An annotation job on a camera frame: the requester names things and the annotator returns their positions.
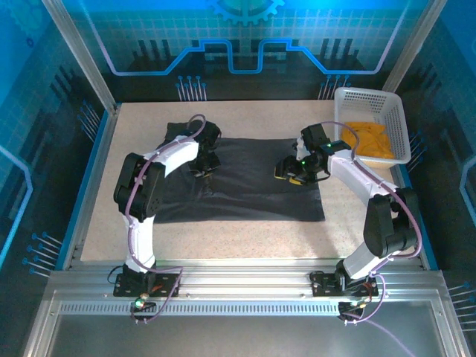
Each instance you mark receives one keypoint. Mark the aluminium frame post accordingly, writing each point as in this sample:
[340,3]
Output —
[82,56]
[413,48]

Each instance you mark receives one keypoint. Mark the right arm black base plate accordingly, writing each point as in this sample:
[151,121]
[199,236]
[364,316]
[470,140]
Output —
[323,286]

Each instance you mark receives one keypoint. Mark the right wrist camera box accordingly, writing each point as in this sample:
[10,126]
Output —
[312,134]

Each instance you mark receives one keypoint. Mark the aluminium front rail beam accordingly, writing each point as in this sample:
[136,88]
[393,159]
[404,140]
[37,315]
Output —
[241,275]

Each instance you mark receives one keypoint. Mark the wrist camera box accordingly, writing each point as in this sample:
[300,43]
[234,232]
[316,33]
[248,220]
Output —
[211,132]
[312,134]

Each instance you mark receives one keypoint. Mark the white perforated plastic basket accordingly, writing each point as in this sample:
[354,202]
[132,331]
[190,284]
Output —
[399,119]

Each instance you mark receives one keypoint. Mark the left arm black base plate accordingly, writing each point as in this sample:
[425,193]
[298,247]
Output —
[122,286]

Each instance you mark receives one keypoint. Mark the small LED connector board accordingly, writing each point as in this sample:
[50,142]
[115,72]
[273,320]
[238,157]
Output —
[140,303]
[353,306]

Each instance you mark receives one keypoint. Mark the orange t-shirt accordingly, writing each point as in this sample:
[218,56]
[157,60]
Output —
[372,143]

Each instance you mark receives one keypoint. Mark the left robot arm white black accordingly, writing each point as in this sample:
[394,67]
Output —
[139,189]

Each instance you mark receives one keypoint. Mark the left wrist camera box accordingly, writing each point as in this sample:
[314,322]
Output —
[211,132]

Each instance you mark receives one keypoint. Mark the grey metal tray panel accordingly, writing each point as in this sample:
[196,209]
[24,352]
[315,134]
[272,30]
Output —
[241,338]

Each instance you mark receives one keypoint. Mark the dark grey t-shirt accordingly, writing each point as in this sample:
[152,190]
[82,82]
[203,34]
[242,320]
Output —
[253,178]

